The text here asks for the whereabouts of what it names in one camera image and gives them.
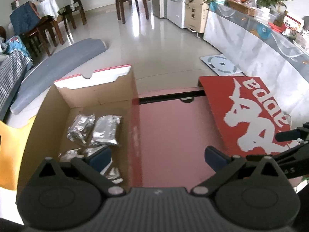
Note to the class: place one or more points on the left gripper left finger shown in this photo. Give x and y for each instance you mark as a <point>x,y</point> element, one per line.
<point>91,167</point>

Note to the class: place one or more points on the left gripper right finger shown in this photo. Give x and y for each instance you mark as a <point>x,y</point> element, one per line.
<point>225,167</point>

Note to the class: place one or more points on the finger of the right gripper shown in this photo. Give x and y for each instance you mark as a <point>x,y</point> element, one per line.
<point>287,135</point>

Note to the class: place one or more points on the silver foil pouch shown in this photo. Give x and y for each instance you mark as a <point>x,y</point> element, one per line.
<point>105,131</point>
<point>108,166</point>
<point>80,128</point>
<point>68,155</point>

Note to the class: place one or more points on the red Kappa box lid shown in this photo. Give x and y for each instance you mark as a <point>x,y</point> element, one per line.
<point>246,114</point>

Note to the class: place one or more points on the red cardboard shoe box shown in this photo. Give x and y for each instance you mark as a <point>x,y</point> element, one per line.
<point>78,113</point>

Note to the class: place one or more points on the pink lap desk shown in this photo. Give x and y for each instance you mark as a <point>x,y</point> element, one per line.
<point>176,126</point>

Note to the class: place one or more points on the white marble tv cabinet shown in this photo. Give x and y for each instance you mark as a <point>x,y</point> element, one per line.
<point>281,65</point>

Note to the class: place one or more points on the yellow plastic chair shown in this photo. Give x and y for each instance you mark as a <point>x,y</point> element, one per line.
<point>13,142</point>

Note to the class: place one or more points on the white bathroom scale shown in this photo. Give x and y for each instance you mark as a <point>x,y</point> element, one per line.
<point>220,65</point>

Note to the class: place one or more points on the grey rolled floor mat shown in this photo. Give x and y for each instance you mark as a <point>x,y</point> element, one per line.
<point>53,68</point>

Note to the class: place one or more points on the blue round fan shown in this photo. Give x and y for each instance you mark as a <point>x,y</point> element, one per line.
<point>263,31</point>

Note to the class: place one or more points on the houndstooth sofa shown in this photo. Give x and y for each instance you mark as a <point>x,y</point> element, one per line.
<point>13,70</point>

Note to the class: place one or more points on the brown cardboard carton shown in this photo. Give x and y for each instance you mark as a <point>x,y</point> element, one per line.
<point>196,13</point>

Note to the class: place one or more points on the white chest freezer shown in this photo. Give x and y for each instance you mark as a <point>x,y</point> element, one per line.
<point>176,12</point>

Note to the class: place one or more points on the dining table white cloth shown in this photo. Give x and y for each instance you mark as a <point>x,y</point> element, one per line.
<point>63,8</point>

